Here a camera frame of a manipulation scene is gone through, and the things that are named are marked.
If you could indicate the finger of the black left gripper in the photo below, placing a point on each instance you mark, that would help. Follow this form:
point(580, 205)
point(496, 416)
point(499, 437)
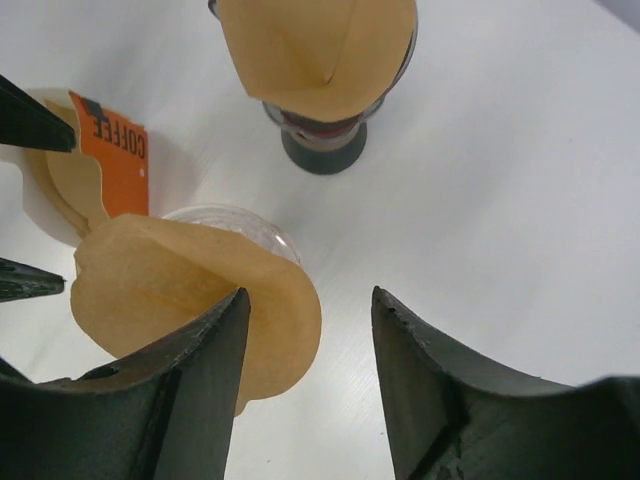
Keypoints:
point(20, 281)
point(24, 122)

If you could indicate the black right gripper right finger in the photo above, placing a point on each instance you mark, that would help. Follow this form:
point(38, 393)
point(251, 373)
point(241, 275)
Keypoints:
point(453, 413)

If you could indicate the brown paper coffee filter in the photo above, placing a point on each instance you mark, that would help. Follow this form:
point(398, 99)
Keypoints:
point(326, 60)

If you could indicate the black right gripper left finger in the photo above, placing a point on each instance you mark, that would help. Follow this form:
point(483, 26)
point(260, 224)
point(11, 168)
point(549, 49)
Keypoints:
point(163, 412)

